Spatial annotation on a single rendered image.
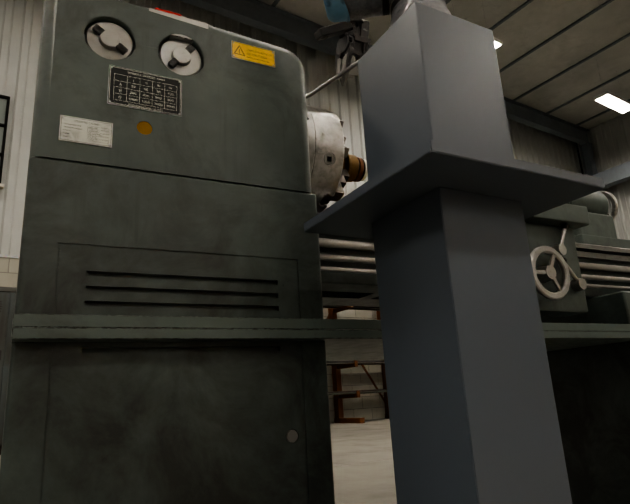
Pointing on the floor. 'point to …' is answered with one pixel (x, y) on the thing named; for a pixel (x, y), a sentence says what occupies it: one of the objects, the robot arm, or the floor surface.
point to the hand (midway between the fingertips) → (341, 81)
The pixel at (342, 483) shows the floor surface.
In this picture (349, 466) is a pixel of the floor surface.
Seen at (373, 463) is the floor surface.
